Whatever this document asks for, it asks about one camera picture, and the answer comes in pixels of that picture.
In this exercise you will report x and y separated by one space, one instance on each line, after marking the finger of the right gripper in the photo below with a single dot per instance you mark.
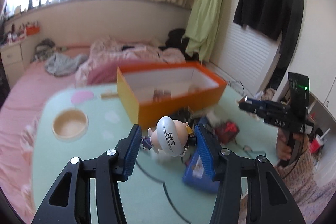
248 100
251 107

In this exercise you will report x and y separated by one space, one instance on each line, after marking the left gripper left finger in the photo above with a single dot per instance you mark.
67 200

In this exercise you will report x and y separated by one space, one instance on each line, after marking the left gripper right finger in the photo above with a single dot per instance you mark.
268 199

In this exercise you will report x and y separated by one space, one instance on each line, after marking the bald cartoon figurine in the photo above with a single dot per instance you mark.
170 136

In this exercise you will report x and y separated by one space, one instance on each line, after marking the right forearm knit sleeve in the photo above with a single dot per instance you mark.
299 178

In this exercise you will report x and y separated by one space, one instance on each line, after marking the right hand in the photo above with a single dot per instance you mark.
283 151

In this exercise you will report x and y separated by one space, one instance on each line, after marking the red crumpled packet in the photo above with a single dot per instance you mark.
227 132

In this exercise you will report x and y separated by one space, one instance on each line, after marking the cream round cup holder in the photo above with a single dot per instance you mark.
70 124

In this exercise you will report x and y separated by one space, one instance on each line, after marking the silver metal cup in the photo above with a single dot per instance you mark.
161 94

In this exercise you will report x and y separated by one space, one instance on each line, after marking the black clothes pile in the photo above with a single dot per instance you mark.
176 39

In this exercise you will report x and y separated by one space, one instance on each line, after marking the green hanging curtain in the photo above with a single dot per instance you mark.
202 28

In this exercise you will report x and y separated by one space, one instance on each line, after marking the orange cardboard box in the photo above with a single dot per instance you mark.
151 91

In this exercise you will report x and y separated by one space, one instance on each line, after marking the black hanging sweater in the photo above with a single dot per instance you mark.
278 20

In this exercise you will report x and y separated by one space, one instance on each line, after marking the grey clothes pile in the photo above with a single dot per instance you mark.
56 61

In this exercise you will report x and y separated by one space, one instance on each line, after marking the pink floral blanket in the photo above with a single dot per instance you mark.
108 53

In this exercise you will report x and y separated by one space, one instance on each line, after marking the white drawer cabinet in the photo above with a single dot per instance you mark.
16 57

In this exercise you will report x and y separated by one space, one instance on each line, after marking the small orange box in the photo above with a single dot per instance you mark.
32 30

